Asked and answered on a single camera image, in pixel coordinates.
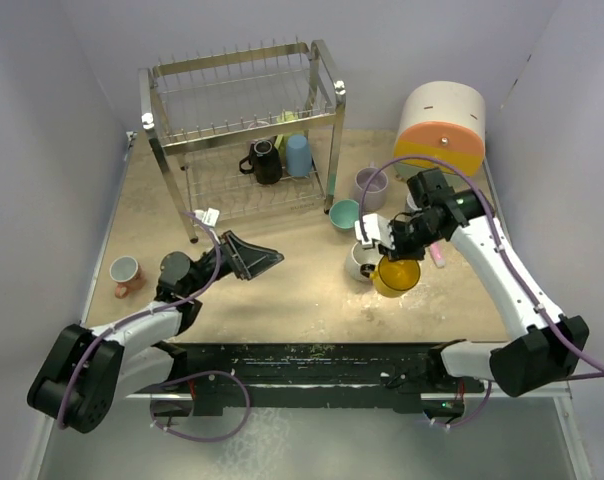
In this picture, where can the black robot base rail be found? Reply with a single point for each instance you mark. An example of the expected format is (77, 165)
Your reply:
(402, 377)

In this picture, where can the lilac mug black handle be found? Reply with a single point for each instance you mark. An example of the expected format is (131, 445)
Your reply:
(258, 124)

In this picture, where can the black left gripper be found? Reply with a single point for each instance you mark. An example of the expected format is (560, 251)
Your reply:
(249, 260)

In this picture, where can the terracotta mug white inside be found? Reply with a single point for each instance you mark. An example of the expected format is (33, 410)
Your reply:
(126, 272)

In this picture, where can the steel two-tier dish rack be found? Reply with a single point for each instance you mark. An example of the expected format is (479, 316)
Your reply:
(195, 114)

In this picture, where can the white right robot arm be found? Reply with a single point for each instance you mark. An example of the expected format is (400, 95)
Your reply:
(544, 343)

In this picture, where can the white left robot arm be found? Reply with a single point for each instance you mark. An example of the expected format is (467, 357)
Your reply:
(88, 369)

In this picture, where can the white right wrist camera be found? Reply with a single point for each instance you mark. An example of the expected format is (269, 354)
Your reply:
(374, 230)

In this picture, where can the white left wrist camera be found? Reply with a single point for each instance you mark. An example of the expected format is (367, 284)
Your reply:
(208, 217)

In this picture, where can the black mug cream inside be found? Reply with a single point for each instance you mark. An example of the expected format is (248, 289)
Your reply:
(263, 161)

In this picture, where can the blue cup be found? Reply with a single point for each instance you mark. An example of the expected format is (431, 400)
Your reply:
(298, 156)

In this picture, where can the round cream drawer cabinet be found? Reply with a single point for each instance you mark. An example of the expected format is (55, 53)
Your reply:
(444, 120)

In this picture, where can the pink marker pen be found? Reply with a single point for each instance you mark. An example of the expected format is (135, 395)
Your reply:
(436, 255)

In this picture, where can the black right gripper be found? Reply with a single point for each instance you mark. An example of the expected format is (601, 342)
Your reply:
(400, 251)

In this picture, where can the yellow mug black handle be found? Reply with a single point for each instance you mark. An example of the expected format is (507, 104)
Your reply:
(392, 278)

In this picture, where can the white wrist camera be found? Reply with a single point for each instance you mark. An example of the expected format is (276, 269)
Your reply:
(374, 230)
(208, 217)

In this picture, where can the lilac mug near rack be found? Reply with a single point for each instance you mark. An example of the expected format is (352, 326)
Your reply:
(370, 187)

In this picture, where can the grey mug near cabinet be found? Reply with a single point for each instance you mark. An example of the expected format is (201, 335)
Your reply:
(410, 204)

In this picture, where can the teal cup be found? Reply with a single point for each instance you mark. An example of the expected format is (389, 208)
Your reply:
(343, 214)

